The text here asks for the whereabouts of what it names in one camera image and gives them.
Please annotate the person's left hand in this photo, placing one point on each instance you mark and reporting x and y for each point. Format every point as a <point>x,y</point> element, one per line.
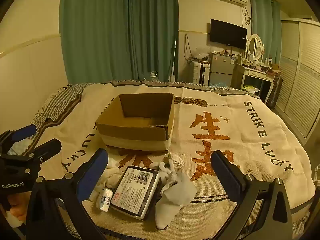
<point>17,205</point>

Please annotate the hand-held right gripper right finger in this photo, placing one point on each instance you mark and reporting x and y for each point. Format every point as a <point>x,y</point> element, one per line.
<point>225,173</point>

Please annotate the white louvred wardrobe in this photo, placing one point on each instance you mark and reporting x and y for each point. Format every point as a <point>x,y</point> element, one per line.
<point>300,75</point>

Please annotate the small white sock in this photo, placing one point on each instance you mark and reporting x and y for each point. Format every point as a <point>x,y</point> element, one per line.
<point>176,160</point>

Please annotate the pale patterned cloth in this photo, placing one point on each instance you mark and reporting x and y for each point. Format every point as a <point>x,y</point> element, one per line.
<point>22,146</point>

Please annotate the grey checked bedsheet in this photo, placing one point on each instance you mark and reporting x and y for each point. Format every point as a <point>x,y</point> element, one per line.
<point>62,97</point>

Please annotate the blue plastic bag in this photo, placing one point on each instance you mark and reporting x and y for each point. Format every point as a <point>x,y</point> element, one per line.
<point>220,83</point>

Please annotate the white stick vacuum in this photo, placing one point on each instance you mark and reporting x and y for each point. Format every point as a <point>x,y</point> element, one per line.
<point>173,62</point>

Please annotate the white oval mirror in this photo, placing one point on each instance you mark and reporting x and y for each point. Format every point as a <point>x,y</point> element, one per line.
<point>255,47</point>

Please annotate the large white sock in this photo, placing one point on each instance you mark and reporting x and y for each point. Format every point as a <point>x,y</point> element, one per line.
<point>175,192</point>

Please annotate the white cloth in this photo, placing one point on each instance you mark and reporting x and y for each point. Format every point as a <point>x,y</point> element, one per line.
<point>110,181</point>
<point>113,164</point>

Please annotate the narrow green curtain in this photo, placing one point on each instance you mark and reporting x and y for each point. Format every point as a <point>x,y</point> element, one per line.
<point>266,25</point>

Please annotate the brown cardboard sheet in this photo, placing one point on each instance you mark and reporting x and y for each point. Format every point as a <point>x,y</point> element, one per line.
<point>238,76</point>

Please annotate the dark brown suitcase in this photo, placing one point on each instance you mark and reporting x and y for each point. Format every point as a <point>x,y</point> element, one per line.
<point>274,90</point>

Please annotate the white suitcase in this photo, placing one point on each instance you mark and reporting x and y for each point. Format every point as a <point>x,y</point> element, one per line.
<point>200,72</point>

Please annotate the cream printed blanket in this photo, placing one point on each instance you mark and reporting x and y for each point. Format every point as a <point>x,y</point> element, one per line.
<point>252,155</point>

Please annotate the small white tissue packet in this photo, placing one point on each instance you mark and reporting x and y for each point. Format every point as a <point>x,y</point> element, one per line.
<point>105,200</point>

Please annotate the green window curtain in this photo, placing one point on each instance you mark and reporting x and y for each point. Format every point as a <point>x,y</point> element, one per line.
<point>152,30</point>
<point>95,30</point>

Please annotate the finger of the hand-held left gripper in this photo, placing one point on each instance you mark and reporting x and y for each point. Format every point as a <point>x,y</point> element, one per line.
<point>23,132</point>
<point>47,148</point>

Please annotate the black wall television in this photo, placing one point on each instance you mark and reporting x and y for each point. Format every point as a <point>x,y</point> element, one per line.
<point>228,33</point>

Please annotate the silver mini fridge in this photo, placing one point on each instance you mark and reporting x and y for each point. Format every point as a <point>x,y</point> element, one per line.
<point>221,67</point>

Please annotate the white vanity table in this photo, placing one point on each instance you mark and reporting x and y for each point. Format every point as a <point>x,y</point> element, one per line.
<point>257,74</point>

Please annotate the brown cardboard box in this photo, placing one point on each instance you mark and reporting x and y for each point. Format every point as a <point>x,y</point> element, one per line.
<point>130,132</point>

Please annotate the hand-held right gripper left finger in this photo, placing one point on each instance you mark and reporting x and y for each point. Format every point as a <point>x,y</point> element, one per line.
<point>92,175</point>

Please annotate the white knit glove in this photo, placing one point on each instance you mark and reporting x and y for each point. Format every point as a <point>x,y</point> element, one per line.
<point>163,173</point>

